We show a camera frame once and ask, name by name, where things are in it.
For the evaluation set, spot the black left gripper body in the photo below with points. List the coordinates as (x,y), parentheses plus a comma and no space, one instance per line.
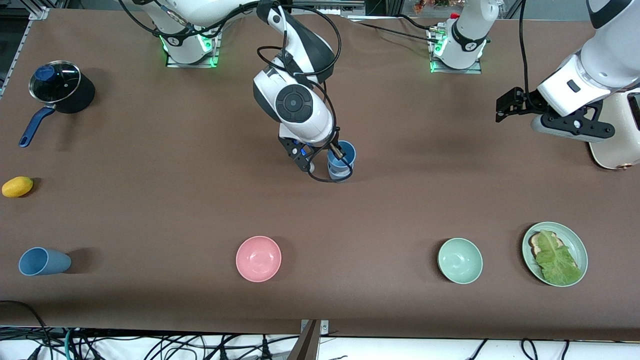
(529,102)

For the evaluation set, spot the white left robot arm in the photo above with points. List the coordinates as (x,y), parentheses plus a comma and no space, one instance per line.
(467,30)

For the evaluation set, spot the cream coloured appliance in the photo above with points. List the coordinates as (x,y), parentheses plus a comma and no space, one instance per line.
(617,150)

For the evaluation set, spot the pink bowl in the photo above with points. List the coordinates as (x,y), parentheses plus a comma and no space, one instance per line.
(258,259)

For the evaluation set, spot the toast slice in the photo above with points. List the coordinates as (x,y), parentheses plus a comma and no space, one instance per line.
(536,245)

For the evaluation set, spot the mint green plate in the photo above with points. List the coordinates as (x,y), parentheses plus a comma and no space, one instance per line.
(580,245)

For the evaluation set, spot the green lettuce leaf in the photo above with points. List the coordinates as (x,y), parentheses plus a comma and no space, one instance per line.
(557,260)

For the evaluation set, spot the mint green bowl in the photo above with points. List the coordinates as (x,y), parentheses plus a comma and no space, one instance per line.
(460,260)

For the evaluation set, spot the dark slanted strut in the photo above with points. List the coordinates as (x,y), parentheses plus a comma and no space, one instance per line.
(305,345)

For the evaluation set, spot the glass lid with blue knob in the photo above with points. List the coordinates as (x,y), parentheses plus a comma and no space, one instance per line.
(57,82)

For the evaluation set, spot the yellow lemon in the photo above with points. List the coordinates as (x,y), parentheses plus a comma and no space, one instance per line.
(17,186)

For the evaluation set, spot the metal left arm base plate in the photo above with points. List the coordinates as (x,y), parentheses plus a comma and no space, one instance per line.
(479,67)

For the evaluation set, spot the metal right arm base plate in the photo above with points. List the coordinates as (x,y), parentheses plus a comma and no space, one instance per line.
(216,47)

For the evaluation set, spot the aluminium frame rail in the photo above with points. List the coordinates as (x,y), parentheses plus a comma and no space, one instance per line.
(327,7)

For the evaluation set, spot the small metal bracket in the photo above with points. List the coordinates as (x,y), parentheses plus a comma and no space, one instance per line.
(324,327)

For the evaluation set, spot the aluminium table edge rail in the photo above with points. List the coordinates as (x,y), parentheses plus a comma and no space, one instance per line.
(20,45)

